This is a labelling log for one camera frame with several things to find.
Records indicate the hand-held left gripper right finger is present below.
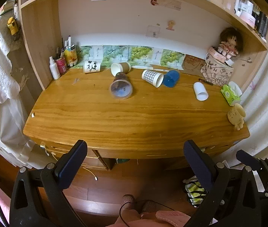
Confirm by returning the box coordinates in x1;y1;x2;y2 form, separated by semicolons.
183;139;263;227

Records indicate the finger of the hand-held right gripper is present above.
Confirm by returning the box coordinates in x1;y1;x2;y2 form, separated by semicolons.
236;150;263;171

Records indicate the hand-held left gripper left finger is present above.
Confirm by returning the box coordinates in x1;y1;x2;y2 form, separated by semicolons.
9;139;88;227

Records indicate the plain white cup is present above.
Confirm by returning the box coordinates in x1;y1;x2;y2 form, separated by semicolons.
193;82;209;102

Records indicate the blue plastic cup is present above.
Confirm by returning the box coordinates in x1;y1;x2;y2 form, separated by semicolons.
163;70;180;89

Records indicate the clear plastic cup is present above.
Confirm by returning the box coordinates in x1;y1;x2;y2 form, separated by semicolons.
109;73;133;100

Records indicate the checkered paper cup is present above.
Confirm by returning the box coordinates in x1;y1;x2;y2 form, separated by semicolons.
141;69;164;88

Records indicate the white cup with black print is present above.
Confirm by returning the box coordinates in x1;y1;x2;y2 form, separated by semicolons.
84;60;101;74

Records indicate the brown paper cup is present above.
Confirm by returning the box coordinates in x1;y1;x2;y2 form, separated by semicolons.
111;62;132;77

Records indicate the wooden drawer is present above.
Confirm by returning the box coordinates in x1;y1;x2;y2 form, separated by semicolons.
40;143;112;171

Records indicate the green and white bag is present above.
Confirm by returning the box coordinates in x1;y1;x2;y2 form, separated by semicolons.
183;176;208;207

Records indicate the beige mug with feet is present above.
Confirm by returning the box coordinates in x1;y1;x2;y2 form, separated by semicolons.
227;103;246;131

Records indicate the person's right foot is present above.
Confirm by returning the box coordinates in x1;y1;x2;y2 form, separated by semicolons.
141;200;158;214

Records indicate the person's foot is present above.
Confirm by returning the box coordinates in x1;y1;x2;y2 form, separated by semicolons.
119;194;135;218
141;200;158;214

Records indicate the green tissue pack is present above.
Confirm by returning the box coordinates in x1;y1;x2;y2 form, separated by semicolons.
220;81;242;107

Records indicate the person's left foot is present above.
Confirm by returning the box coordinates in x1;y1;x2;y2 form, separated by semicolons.
119;194;135;218

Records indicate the person's pink clothing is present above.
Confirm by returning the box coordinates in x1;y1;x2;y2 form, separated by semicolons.
113;209;191;227

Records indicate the white curtain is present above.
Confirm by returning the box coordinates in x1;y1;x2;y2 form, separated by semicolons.
228;24;268;168

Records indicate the printed cloth bag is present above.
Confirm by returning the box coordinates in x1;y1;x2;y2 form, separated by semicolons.
200;52;235;86

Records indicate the white spray bottle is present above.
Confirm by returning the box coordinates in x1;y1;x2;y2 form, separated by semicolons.
49;56;61;80

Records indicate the pink can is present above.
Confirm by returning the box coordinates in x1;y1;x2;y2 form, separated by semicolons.
56;57;68;74

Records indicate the yellow-green tube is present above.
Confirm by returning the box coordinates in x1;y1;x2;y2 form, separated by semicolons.
64;44;78;67

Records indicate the pink box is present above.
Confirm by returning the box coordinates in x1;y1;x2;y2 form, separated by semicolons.
207;46;227;63

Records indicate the white pen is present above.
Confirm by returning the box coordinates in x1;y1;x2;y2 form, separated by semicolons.
132;65;170;73

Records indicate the brown-haired doll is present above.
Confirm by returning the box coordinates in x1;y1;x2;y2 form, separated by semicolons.
217;27;243;59

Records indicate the green leaf paper strip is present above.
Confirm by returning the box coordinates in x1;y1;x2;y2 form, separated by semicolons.
77;45;187;67

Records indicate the wooden desk shelf unit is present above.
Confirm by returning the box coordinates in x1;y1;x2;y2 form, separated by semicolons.
17;0;268;95

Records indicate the row of white boxes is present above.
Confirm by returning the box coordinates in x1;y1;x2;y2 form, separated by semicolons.
234;0;258;27

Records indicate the yellow toy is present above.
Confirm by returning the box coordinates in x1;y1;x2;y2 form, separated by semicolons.
7;16;19;35

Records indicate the white cable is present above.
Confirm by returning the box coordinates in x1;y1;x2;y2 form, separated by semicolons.
81;166;98;180

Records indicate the thin black cable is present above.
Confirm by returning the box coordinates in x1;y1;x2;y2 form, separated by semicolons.
120;201;176;227

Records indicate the clear wall sticker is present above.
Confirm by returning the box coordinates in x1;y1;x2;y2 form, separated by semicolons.
146;25;160;38

